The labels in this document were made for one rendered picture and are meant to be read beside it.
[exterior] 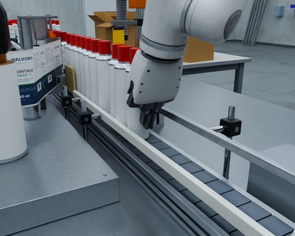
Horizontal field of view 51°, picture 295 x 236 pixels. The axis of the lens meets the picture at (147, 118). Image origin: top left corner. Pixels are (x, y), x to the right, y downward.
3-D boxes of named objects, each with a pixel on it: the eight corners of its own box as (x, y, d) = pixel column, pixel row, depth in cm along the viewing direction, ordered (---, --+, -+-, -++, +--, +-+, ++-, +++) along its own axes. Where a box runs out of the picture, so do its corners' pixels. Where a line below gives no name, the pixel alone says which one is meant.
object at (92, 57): (89, 108, 93) (84, 39, 87) (105, 106, 96) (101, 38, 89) (94, 113, 89) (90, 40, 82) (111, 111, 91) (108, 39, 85)
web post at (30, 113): (22, 116, 87) (12, 47, 80) (39, 114, 89) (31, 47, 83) (25, 121, 83) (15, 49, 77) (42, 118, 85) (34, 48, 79)
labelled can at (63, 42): (58, 84, 124) (53, 31, 118) (71, 83, 127) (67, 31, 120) (62, 86, 120) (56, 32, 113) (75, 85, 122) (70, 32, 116)
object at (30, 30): (25, 88, 117) (15, 16, 108) (59, 84, 123) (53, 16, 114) (31, 97, 105) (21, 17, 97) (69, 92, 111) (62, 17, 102)
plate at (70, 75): (65, 89, 110) (63, 64, 107) (68, 89, 110) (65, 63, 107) (73, 95, 102) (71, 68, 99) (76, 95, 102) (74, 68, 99)
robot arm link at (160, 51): (174, 26, 60) (171, 40, 62) (133, 27, 56) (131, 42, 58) (198, 45, 55) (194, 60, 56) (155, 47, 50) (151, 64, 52)
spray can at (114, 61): (108, 121, 82) (105, 43, 75) (127, 120, 84) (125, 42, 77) (113, 129, 78) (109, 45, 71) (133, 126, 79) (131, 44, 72)
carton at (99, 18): (87, 41, 408) (85, 11, 396) (117, 39, 430) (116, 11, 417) (99, 43, 376) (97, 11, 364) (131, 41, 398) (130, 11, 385)
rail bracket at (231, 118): (196, 189, 60) (201, 108, 55) (225, 180, 64) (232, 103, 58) (207, 197, 58) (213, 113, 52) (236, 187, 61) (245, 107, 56)
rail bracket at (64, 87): (62, 123, 96) (58, 85, 92) (81, 120, 99) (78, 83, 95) (64, 126, 93) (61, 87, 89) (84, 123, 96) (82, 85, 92)
